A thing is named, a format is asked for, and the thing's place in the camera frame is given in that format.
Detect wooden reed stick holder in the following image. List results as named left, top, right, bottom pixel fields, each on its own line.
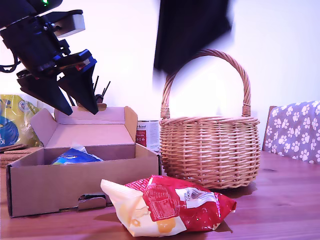
left=77, top=102, right=108, bottom=113

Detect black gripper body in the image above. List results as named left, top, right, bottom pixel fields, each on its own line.
left=0, top=16, right=98, bottom=88

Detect white and red carton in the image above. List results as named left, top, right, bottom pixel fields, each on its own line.
left=136, top=120, right=161, bottom=153

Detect blue egg bag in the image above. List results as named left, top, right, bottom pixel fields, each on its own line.
left=51, top=142, right=105, bottom=166

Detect red and white egg bag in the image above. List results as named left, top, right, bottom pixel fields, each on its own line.
left=100, top=174, right=238, bottom=238

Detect yellow and blue plastic bag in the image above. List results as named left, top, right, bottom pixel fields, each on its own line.
left=0, top=93, right=46, bottom=148

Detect short black loop cable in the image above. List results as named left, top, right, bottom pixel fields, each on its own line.
left=0, top=52, right=21, bottom=75

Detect thin round cork coaster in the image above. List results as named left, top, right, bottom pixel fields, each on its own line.
left=0, top=143, right=32, bottom=154

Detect thick cork trivet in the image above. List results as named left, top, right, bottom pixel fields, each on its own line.
left=0, top=147, right=43, bottom=169

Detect brown cardboard box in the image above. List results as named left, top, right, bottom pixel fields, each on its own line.
left=6, top=105, right=163, bottom=219

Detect woven wicker basket with handle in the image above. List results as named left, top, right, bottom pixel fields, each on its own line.
left=158, top=48, right=261, bottom=190

